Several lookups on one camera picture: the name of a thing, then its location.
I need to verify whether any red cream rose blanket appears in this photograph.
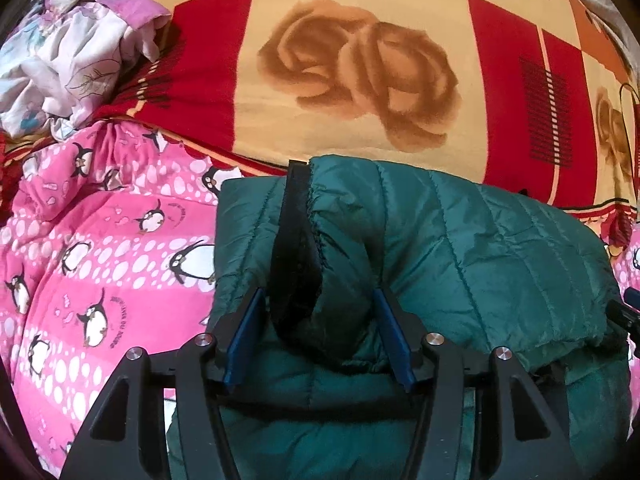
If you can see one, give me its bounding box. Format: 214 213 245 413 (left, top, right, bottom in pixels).
101 0 639 221

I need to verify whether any dark green puffer jacket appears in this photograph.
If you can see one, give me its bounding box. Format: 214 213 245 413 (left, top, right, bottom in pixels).
210 156 639 479

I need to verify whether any pink penguin fleece blanket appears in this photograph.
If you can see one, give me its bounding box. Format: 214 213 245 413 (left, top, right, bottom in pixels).
1 122 241 474

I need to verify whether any white lilac floral sheet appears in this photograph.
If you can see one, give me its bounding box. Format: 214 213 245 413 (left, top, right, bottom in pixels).
1 0 170 141

